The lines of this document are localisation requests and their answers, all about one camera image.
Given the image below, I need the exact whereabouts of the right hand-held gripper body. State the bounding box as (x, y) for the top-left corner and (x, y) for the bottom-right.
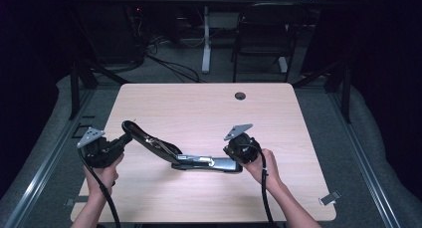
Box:
(222, 122), (263, 165)

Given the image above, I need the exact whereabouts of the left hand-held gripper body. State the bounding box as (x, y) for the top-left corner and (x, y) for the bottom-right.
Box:
(76, 126), (124, 169)

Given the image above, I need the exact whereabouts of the person's left hand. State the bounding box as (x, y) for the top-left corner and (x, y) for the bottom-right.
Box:
(84, 152), (125, 198)

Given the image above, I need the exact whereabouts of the person's right hand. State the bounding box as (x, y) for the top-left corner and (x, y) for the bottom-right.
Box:
(241, 148), (284, 193)

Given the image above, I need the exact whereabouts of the grey tape strip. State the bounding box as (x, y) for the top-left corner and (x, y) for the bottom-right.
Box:
(318, 190), (342, 207)
(65, 195), (90, 207)

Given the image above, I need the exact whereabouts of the black metal stand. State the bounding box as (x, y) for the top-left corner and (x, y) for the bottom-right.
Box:
(68, 8), (130, 121)
(292, 60), (352, 124)

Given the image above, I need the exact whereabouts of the black equipment cabinet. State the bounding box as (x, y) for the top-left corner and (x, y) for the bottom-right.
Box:
(78, 3), (146, 65)

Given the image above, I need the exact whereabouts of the black chair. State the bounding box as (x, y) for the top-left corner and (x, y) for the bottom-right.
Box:
(231, 2), (308, 84)

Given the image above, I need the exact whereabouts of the white desk leg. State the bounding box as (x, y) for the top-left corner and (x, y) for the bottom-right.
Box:
(201, 6), (212, 75)

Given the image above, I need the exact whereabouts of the right hand-held gripper cable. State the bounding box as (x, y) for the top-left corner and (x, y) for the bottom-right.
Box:
(237, 143), (278, 228)

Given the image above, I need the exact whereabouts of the hand-held gripper cable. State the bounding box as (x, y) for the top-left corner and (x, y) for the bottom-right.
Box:
(237, 143), (278, 228)
(77, 147), (122, 228)

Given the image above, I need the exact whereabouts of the left hand-held gripper cable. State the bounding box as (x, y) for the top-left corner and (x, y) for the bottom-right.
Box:
(77, 147), (122, 228)

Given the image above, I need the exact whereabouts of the metal floor rail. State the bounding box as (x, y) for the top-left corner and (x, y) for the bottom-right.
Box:
(2, 88), (98, 228)
(326, 88), (403, 228)

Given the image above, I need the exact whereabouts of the black floor cable bundle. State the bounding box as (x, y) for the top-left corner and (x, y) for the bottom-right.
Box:
(144, 35), (204, 85)

